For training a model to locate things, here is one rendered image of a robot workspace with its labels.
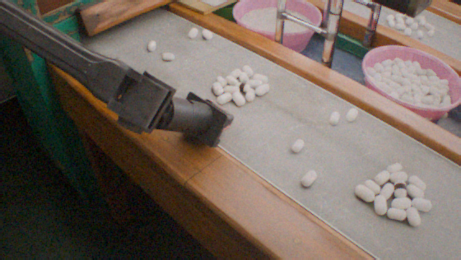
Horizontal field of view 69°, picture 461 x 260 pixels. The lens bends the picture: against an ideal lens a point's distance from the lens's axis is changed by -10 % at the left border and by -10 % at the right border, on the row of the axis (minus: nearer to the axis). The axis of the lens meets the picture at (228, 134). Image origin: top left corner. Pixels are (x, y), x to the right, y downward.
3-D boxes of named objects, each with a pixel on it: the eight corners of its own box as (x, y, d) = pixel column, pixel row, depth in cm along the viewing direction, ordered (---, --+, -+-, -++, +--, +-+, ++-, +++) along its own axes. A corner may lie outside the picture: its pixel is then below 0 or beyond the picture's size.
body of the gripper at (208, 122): (195, 91, 71) (169, 85, 65) (234, 117, 66) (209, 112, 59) (181, 122, 72) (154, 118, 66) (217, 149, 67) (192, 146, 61)
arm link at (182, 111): (160, 135, 57) (174, 102, 56) (134, 115, 60) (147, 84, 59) (188, 138, 63) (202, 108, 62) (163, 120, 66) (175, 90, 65)
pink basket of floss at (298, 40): (323, 64, 105) (328, 35, 98) (230, 61, 106) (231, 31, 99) (311, 21, 124) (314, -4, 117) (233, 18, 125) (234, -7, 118)
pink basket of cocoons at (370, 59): (452, 151, 80) (468, 122, 74) (346, 120, 88) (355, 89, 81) (449, 89, 98) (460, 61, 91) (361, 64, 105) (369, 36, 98)
